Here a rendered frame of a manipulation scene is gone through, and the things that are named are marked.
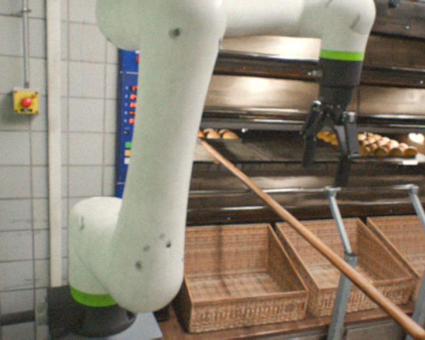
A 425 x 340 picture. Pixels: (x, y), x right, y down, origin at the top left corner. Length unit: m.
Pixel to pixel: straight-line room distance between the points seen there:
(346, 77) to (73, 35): 1.27
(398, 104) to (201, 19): 2.11
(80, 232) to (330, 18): 0.64
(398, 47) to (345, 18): 1.67
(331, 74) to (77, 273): 0.64
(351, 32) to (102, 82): 1.26
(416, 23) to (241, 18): 1.86
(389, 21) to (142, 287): 2.12
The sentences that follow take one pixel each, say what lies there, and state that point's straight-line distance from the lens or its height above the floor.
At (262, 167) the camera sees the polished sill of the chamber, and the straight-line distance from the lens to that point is 2.26.
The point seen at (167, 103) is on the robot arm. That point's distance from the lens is 0.61.
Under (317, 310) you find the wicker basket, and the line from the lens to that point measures 2.15.
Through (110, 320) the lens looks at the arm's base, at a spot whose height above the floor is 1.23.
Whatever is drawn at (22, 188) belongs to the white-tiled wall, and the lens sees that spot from 2.06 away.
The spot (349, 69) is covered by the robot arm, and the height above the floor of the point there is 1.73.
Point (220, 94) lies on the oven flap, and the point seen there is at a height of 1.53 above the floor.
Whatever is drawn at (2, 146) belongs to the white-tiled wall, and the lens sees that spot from 2.01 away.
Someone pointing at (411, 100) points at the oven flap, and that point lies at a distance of 2.71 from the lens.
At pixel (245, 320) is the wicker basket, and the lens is 1.99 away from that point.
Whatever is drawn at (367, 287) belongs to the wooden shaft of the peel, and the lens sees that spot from 1.21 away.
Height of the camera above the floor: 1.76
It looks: 17 degrees down
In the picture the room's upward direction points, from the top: 6 degrees clockwise
